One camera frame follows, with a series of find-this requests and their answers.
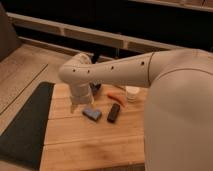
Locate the white cup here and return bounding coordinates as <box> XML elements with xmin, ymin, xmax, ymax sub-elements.
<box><xmin>126</xmin><ymin>86</ymin><xmax>140</xmax><ymax>102</ymax></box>

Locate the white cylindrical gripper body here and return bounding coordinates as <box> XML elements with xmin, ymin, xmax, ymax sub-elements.
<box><xmin>69</xmin><ymin>83</ymin><xmax>93</xmax><ymax>105</ymax></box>

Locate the blue sponge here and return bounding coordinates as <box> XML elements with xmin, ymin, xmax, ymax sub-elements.
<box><xmin>82</xmin><ymin>107</ymin><xmax>102</xmax><ymax>121</ymax></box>

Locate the wooden shelf rail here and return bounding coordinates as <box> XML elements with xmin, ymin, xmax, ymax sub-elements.
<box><xmin>7</xmin><ymin>12</ymin><xmax>191</xmax><ymax>57</ymax></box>

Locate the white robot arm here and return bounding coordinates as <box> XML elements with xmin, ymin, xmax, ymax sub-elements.
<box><xmin>59</xmin><ymin>49</ymin><xmax>213</xmax><ymax>171</ymax></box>

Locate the black rectangular block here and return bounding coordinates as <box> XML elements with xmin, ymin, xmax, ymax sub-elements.
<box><xmin>107</xmin><ymin>103</ymin><xmax>120</xmax><ymax>123</ymax></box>

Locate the orange carrot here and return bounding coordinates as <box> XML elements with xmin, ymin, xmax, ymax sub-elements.
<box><xmin>107</xmin><ymin>93</ymin><xmax>126</xmax><ymax>107</ymax></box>

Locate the dark ceramic bowl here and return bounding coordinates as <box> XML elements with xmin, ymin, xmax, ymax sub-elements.
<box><xmin>90</xmin><ymin>83</ymin><xmax>101</xmax><ymax>95</ymax></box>

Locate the black floor mat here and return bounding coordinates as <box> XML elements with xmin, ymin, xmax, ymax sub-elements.
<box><xmin>0</xmin><ymin>82</ymin><xmax>54</xmax><ymax>169</ymax></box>

